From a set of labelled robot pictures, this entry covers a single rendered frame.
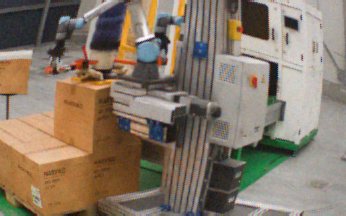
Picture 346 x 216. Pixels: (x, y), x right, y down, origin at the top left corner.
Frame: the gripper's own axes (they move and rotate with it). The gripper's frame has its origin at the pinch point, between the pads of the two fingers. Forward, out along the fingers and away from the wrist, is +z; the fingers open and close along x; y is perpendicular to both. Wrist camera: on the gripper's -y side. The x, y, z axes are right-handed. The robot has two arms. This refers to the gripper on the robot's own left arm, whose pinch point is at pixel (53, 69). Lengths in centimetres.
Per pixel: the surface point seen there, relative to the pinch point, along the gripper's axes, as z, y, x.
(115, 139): 47, 58, -19
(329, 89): 84, 972, -28
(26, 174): 67, -29, 3
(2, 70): 21, 64, 150
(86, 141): 46, 30, -14
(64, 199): 83, -5, -16
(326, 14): -126, 988, -14
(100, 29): -23, 51, 0
